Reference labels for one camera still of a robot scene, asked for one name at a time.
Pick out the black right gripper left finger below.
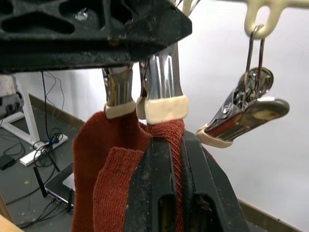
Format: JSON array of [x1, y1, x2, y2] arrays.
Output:
[[124, 137, 180, 232]]

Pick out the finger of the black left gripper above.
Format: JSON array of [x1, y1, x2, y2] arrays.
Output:
[[0, 0, 169, 73], [126, 2, 193, 61]]

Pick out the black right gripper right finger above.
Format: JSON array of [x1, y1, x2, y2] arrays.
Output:
[[180, 131, 251, 232]]

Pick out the rust red sock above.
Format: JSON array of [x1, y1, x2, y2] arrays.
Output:
[[93, 119, 219, 232]]

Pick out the chrome clip cream tips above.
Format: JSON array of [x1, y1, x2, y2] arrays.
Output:
[[103, 66, 135, 119], [195, 24, 290, 148], [135, 47, 189, 125]]

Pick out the cream plastic clip hanger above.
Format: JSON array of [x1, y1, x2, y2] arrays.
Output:
[[181, 0, 284, 39]]

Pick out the dark red sock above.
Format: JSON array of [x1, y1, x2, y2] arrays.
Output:
[[71, 110, 152, 232]]

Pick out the black router with antennas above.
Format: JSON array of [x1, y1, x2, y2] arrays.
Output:
[[33, 162, 76, 215]]

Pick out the white power strip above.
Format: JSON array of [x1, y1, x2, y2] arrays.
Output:
[[18, 149, 50, 167]]

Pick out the small black box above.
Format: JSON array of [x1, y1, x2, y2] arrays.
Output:
[[0, 155, 15, 171]]

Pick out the thin black hanging cable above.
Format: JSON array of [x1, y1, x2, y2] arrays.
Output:
[[41, 70, 61, 173]]

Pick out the white metal desk frame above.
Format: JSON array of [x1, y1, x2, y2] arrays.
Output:
[[0, 90, 69, 148]]

